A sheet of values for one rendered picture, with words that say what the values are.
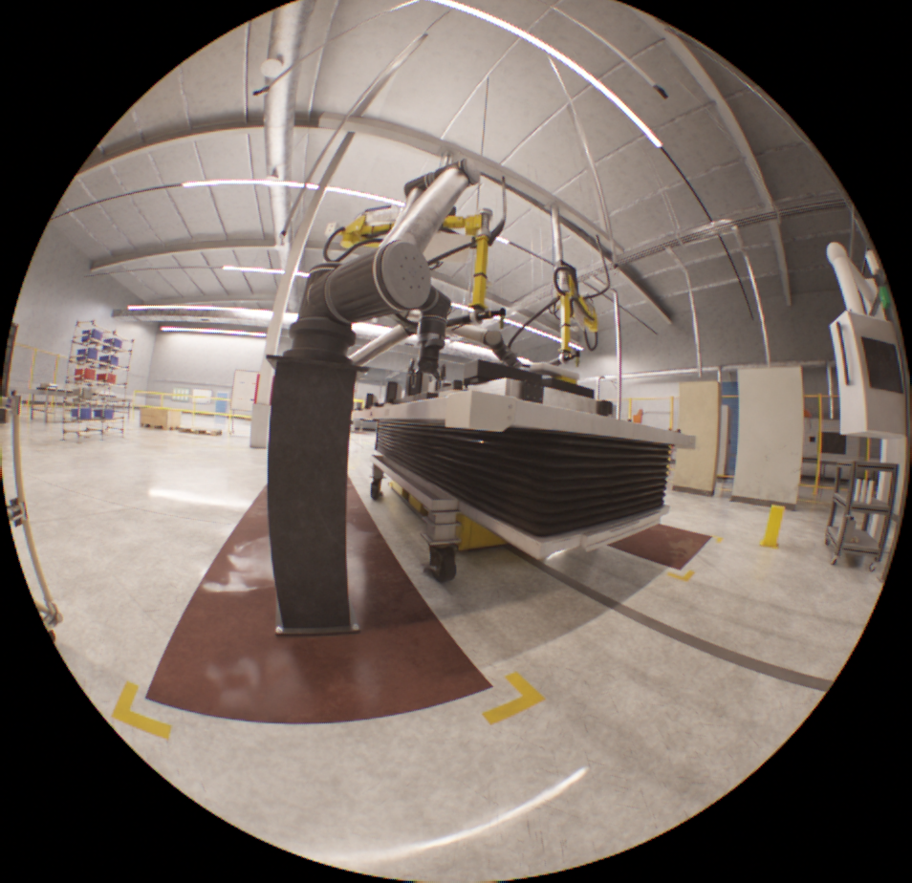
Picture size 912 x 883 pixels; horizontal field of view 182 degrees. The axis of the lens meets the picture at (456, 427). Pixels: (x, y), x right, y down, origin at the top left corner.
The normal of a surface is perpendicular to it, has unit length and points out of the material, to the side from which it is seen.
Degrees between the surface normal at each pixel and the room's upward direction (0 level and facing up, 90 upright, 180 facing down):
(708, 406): 90
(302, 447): 90
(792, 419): 90
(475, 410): 90
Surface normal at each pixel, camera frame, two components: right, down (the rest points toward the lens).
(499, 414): 0.44, 0.03
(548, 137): -0.16, 0.99
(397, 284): 0.81, 0.14
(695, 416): -0.89, -0.09
